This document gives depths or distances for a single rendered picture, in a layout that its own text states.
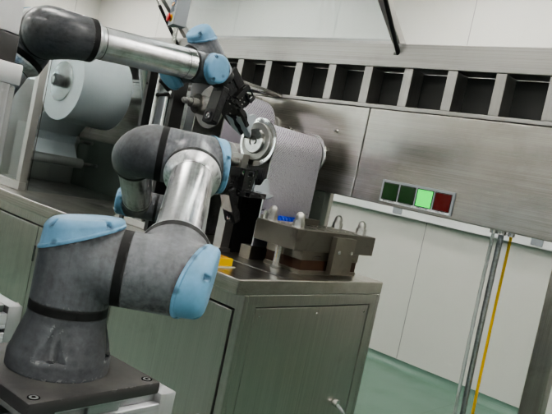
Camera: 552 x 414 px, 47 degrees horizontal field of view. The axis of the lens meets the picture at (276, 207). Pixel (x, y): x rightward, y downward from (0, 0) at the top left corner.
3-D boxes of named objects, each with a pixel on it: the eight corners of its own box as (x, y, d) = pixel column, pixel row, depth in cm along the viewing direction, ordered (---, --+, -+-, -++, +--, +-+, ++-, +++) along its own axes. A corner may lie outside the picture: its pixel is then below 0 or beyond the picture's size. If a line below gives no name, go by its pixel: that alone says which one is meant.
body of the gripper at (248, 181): (260, 172, 184) (231, 165, 175) (254, 200, 185) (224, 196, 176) (241, 167, 189) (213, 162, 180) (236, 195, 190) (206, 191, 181)
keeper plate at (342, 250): (324, 272, 189) (333, 236, 188) (343, 273, 197) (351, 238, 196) (331, 274, 187) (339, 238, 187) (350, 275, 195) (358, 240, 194)
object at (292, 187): (257, 219, 193) (270, 159, 192) (305, 226, 211) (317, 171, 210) (259, 220, 193) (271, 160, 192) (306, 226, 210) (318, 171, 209)
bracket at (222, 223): (203, 247, 195) (223, 149, 193) (218, 248, 200) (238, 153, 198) (214, 251, 192) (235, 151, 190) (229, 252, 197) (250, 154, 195)
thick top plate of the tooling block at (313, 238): (252, 237, 187) (257, 217, 186) (333, 244, 217) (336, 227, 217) (293, 250, 176) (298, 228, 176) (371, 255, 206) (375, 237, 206)
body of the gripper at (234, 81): (257, 100, 189) (241, 66, 181) (239, 118, 185) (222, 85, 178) (239, 98, 194) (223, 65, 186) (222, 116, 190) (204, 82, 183)
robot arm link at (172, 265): (104, 323, 94) (158, 166, 142) (205, 341, 96) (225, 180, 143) (114, 255, 88) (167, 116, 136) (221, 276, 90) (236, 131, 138)
